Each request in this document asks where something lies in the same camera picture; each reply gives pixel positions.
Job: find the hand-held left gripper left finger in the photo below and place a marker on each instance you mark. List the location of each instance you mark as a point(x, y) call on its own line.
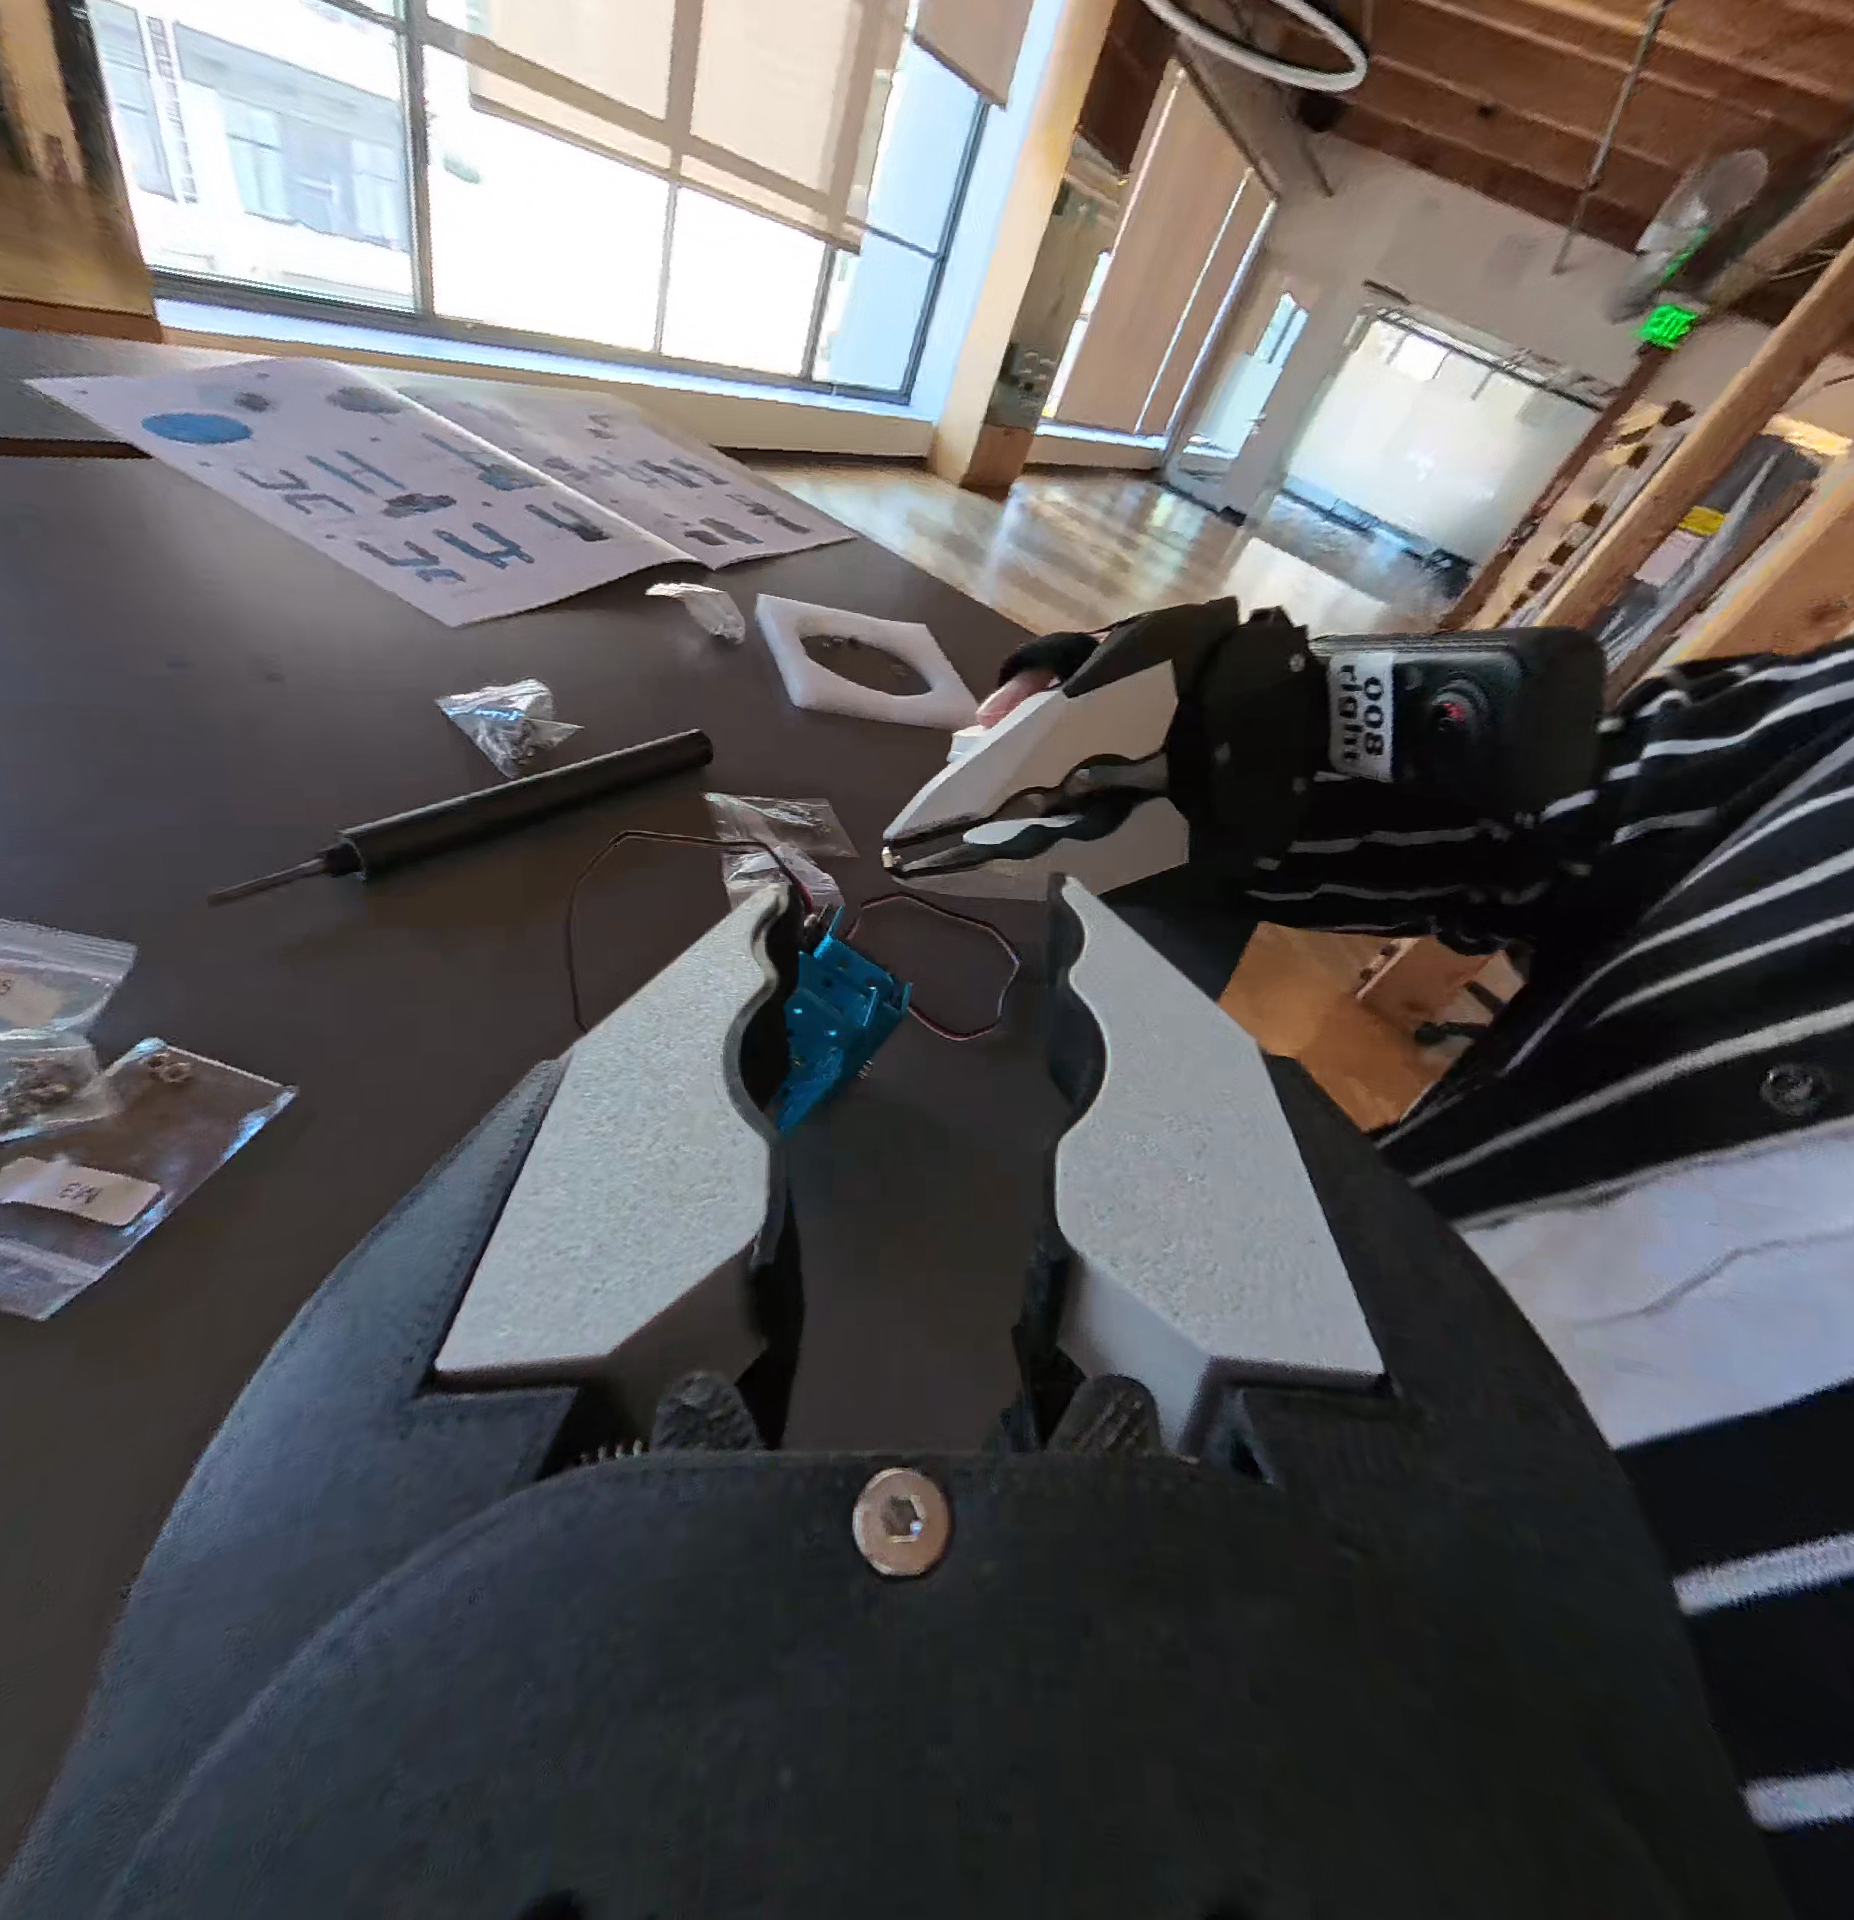
point(628, 1170)

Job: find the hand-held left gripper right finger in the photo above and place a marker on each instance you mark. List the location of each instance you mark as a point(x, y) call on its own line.
point(1213, 1201)

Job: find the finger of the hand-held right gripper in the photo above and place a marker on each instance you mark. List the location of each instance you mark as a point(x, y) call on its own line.
point(1047, 752)
point(1130, 849)

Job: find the blue bracket servo motor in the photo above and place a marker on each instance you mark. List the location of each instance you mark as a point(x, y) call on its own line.
point(837, 1020)

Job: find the person's right forearm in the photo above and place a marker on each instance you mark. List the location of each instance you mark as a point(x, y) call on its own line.
point(1692, 779)

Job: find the dark desk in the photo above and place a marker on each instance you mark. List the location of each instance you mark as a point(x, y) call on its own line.
point(269, 720)

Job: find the person's right hand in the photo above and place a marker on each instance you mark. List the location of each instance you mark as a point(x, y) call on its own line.
point(1005, 702)

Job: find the frosted glass partition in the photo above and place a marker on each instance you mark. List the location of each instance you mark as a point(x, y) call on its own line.
point(1437, 436)

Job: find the crumpled clear plastic piece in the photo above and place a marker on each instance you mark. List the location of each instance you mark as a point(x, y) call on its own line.
point(702, 613)

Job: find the black electric screwdriver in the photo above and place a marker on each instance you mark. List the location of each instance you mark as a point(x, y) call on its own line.
point(508, 810)

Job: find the person's striped black cardigan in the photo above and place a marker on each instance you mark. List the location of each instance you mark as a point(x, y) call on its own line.
point(1616, 1052)

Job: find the white column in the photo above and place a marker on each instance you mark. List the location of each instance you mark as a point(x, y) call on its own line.
point(1018, 302)

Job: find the beige roller blind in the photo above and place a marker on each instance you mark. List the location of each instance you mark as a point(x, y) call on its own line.
point(980, 39)
point(1154, 271)
point(746, 92)

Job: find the clear zip bag of washers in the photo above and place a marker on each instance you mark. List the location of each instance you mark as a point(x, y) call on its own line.
point(146, 1156)

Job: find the person's white shirt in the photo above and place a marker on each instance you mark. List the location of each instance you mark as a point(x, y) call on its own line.
point(1692, 1277)

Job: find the green exit sign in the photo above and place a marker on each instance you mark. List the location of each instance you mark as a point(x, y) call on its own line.
point(1674, 325)

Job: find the large window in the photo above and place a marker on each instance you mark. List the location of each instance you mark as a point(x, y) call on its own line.
point(553, 286)

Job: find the printed instruction sheet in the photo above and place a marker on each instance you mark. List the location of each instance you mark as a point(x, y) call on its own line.
point(344, 495)

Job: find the white foam frame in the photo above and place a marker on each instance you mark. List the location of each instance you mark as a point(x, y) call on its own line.
point(784, 630)

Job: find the wooden post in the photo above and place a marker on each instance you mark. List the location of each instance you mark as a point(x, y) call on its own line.
point(1738, 404)

